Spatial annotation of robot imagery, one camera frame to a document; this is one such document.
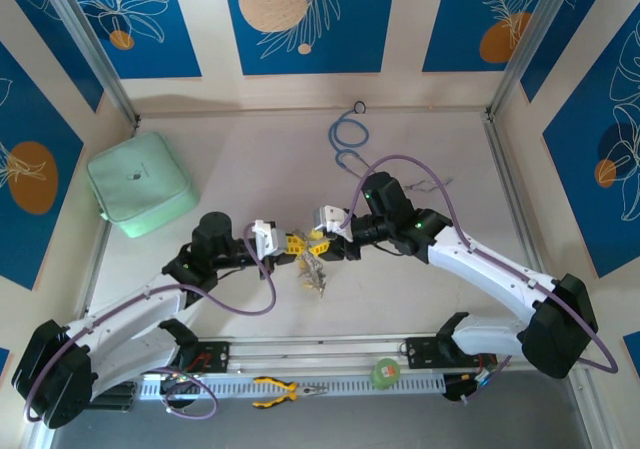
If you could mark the silver metal key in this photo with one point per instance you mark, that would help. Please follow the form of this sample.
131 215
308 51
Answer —
320 289

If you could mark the aluminium frame post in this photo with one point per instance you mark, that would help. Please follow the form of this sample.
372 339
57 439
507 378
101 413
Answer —
530 44
85 44

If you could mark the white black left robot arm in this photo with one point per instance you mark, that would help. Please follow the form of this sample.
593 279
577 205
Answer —
120 324

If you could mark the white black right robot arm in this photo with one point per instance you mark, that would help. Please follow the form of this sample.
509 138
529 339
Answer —
485 264

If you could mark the mint green fabric pouch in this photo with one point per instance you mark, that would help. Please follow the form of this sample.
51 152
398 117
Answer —
140 184

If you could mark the blue floral wall poster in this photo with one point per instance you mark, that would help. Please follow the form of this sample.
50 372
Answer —
585 194
310 44
450 29
30 119
165 54

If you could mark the green cylinder with orange label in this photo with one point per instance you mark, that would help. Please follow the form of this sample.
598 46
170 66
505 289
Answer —
384 373

